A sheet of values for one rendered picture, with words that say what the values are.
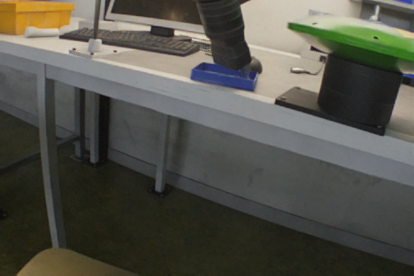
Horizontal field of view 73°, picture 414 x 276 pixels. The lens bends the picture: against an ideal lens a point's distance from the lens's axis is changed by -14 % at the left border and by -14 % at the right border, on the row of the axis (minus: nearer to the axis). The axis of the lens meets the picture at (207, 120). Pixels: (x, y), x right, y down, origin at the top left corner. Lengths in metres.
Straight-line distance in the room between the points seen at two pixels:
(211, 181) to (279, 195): 0.40
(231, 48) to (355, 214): 1.34
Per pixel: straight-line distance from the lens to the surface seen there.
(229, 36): 0.57
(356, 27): 0.49
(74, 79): 0.91
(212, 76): 0.64
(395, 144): 0.58
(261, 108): 0.58
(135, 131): 2.01
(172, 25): 1.21
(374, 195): 1.71
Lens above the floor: 1.07
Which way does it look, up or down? 20 degrees down
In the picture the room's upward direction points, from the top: 8 degrees clockwise
